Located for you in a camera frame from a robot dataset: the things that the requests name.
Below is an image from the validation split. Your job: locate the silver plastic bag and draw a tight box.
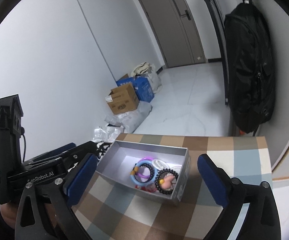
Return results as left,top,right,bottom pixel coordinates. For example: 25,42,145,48
93,126,124,142

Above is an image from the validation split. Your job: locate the silver phone box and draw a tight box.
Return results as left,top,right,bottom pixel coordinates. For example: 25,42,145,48
96,140,191,205

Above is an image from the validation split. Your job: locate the blue cardboard box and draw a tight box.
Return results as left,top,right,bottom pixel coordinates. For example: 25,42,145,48
116,74,154,103

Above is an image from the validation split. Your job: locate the black metal stand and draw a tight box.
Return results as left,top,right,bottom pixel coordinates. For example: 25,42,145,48
195,0,231,106

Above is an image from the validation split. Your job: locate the black backpack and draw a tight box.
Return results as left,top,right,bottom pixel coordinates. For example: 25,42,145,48
224,3,276,133

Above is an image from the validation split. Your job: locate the black door handle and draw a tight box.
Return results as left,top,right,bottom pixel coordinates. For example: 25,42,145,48
180,10,192,21

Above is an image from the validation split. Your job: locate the purple ring bracelet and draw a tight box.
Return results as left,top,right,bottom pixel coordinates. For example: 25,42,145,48
136,156,156,181

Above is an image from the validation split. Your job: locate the white round badge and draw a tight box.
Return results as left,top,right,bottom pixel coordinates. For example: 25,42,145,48
151,159,170,170

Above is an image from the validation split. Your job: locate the blue ring bracelet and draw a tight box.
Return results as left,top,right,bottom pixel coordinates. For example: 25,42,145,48
130,160,156,186

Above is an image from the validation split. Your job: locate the beige cloth bag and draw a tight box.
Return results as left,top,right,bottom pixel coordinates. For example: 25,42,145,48
131,62,162,94

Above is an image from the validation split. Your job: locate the person's left hand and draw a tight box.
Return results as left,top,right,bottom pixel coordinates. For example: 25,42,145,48
0,203,18,229

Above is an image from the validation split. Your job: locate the brown cardboard box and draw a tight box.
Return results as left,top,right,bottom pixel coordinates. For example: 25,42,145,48
105,83,139,115

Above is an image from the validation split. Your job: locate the pink pig toy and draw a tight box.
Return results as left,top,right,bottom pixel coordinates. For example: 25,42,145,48
159,175,176,190

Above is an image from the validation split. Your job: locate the red rimmed pin badge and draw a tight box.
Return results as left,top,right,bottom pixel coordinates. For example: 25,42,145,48
135,183,157,193

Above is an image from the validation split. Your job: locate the grey plastic mailer bag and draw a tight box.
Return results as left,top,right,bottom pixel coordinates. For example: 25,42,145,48
104,101,152,133

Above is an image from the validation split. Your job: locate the grey door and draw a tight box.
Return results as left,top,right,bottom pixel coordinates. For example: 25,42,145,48
139,0,206,68

